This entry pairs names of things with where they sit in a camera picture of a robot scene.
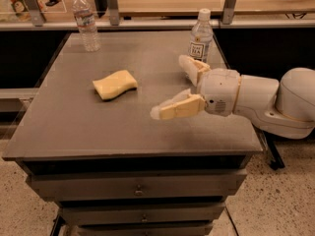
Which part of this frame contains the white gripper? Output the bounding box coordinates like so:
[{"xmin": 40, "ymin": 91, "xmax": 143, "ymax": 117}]
[{"xmin": 151, "ymin": 55, "xmax": 241, "ymax": 120}]

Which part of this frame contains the clear ribbed water bottle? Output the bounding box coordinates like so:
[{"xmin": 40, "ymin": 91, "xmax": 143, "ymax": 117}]
[{"xmin": 72, "ymin": 0, "xmax": 100, "ymax": 52}]

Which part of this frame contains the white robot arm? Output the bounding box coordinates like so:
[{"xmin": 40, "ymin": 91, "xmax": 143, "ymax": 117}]
[{"xmin": 151, "ymin": 55, "xmax": 315, "ymax": 139}]

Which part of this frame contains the tea bottle with white cap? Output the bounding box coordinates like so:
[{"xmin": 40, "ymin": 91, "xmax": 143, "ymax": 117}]
[{"xmin": 188, "ymin": 9, "xmax": 213, "ymax": 63}]

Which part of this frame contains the yellow sponge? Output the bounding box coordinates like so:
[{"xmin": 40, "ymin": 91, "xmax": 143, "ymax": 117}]
[{"xmin": 93, "ymin": 70, "xmax": 138, "ymax": 100}]

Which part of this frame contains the orange labelled bottle background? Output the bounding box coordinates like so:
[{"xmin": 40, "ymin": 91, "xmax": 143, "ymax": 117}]
[{"xmin": 0, "ymin": 0, "xmax": 31, "ymax": 22}]

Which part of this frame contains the wooden shelf with metal posts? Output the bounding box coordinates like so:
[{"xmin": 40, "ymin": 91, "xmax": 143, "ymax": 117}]
[{"xmin": 0, "ymin": 0, "xmax": 315, "ymax": 25}]

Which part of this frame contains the dark drawer cabinet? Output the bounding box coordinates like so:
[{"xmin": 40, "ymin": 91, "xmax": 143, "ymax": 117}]
[{"xmin": 4, "ymin": 31, "xmax": 262, "ymax": 236}]

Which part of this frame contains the small black object on shelf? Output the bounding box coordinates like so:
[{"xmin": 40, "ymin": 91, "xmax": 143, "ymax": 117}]
[{"xmin": 45, "ymin": 0, "xmax": 60, "ymax": 7}]

